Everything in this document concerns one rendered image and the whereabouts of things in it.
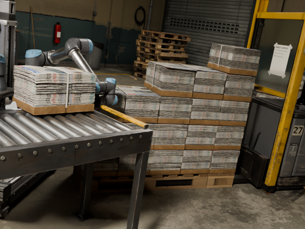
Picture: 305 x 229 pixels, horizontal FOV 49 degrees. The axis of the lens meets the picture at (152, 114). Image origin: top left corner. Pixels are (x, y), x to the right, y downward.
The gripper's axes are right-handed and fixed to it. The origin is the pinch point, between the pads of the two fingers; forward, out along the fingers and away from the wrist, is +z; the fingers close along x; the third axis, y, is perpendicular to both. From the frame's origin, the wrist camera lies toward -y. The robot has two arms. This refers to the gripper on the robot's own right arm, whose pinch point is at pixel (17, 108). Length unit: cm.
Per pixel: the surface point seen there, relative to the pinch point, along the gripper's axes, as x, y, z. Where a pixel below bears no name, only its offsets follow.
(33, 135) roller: -49, 1, -13
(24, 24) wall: 672, 24, 290
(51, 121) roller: -29.3, 0.4, 5.8
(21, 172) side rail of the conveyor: -62, -9, -24
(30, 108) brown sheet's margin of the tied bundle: -18.1, 4.8, -1.1
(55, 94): -22.0, 12.8, 11.1
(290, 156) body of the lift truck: -69, -42, 231
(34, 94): -20.4, 13.0, -0.3
